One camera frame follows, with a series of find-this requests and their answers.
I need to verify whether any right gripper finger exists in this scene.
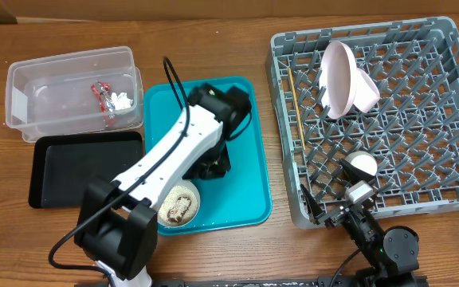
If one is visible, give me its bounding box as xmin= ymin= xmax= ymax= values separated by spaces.
xmin=300 ymin=184 xmax=324 ymax=224
xmin=339 ymin=159 xmax=375 ymax=185

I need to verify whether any small white cup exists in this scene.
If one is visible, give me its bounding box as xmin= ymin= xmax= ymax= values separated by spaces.
xmin=344 ymin=151 xmax=378 ymax=176

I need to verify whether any bowl with rice leftovers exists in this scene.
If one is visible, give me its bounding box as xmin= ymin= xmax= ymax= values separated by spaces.
xmin=158 ymin=180 xmax=201 ymax=228

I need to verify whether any pink bowl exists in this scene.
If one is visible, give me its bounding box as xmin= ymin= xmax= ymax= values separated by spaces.
xmin=353 ymin=68 xmax=380 ymax=113

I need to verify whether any white round plate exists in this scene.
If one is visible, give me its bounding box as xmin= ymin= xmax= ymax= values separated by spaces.
xmin=320 ymin=41 xmax=357 ymax=120

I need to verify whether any white napkin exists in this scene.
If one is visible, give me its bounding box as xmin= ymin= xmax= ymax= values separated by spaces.
xmin=111 ymin=92 xmax=133 ymax=111

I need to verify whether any red snack wrapper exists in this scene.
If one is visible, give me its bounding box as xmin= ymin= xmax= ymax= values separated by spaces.
xmin=91 ymin=81 xmax=116 ymax=128

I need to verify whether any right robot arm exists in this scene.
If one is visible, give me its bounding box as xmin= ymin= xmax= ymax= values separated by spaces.
xmin=300 ymin=159 xmax=428 ymax=286

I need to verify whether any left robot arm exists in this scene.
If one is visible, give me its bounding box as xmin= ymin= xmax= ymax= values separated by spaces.
xmin=74 ymin=84 xmax=252 ymax=286

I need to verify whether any grey dishwasher rack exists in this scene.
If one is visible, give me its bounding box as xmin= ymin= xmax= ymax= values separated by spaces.
xmin=266 ymin=17 xmax=459 ymax=229

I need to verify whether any teal serving tray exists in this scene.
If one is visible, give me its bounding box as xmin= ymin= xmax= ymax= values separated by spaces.
xmin=143 ymin=77 xmax=272 ymax=236

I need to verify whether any clear plastic bin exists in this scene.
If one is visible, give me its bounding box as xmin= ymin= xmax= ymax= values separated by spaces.
xmin=5 ymin=46 xmax=143 ymax=143

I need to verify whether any black plastic tray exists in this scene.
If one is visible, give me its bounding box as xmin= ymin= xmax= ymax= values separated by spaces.
xmin=28 ymin=132 xmax=143 ymax=209

